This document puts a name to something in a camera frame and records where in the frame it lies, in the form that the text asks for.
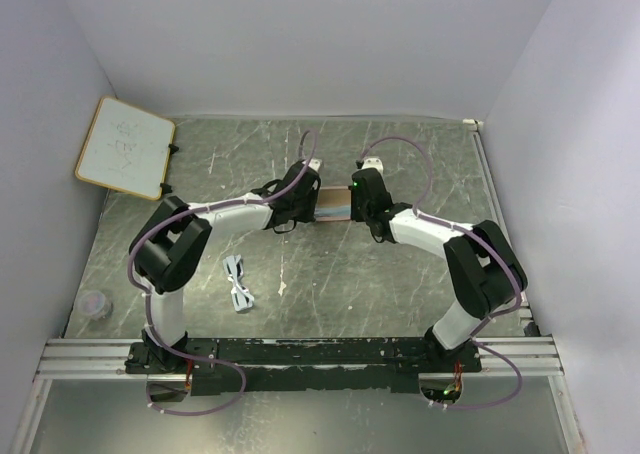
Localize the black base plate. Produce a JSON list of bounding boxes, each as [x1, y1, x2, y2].
[[124, 337, 481, 396]]

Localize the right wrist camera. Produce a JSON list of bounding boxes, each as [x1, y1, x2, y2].
[[356, 156, 384, 174]]

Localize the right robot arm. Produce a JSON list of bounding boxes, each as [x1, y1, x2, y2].
[[350, 162, 528, 372]]

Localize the small whiteboard with orange frame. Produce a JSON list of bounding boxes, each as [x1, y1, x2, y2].
[[75, 96, 176, 201]]

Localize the purple cable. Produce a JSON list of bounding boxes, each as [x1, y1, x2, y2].
[[358, 137, 524, 411], [127, 128, 321, 416]]

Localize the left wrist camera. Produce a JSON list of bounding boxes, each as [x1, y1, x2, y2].
[[308, 158, 323, 173]]

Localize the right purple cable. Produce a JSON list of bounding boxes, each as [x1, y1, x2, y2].
[[358, 137, 524, 411]]

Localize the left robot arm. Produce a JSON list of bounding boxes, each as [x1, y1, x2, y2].
[[127, 158, 322, 373]]

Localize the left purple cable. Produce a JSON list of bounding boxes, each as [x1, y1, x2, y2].
[[127, 128, 321, 416]]

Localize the aluminium rail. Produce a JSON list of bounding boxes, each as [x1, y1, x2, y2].
[[36, 337, 564, 380]]

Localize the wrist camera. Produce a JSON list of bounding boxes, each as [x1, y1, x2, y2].
[[356, 156, 384, 174], [308, 158, 323, 173]]

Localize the pink glasses case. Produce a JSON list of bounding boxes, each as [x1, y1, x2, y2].
[[314, 186, 351, 222]]

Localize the white sunglasses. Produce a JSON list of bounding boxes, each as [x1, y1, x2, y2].
[[223, 255, 255, 313]]

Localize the light blue cleaning cloth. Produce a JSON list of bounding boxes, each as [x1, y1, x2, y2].
[[315, 205, 351, 219]]

